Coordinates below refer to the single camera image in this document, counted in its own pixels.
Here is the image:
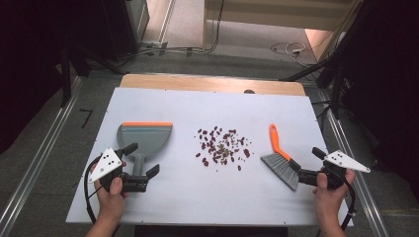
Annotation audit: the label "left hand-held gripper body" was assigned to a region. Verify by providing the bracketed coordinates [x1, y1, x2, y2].
[88, 147, 149, 194]

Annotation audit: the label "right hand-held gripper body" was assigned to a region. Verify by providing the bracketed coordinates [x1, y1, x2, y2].
[297, 150, 372, 192]

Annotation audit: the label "orange-handled grey brush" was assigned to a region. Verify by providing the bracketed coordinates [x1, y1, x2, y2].
[260, 123, 301, 193]

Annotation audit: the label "grey dustpan with orange edge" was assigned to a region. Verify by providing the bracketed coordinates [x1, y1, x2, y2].
[116, 121, 174, 178]

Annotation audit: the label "pile of red beans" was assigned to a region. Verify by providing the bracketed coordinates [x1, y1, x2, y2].
[194, 125, 253, 173]

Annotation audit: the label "person's left hand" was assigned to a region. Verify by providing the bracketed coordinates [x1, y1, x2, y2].
[93, 160, 130, 219]

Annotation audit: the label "person's right hand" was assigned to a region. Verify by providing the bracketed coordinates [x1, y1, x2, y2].
[311, 168, 357, 226]

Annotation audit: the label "black metal stand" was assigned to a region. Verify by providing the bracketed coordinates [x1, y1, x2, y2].
[279, 0, 375, 120]
[58, 34, 127, 109]

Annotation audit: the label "black curtain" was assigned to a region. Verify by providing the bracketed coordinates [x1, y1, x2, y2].
[339, 0, 419, 201]
[0, 0, 139, 156]

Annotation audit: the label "wooden table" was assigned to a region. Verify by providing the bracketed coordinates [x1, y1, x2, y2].
[119, 73, 307, 98]

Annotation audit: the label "beige wooden furniture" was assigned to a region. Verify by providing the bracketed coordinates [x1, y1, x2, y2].
[202, 0, 364, 64]

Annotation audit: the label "aluminium floor rail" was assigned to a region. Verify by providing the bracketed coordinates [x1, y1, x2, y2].
[316, 88, 391, 237]
[0, 76, 83, 237]

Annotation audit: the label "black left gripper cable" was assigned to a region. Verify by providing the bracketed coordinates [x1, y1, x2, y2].
[83, 156, 102, 225]

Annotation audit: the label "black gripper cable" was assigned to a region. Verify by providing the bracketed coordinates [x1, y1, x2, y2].
[340, 180, 358, 231]
[83, 156, 102, 225]

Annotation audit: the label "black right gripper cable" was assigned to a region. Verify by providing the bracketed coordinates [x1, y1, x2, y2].
[340, 180, 358, 231]

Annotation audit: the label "white floor cable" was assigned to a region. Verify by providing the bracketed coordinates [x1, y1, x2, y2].
[270, 40, 318, 69]

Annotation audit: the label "black floor cables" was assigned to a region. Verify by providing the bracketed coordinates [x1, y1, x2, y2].
[123, 0, 226, 62]

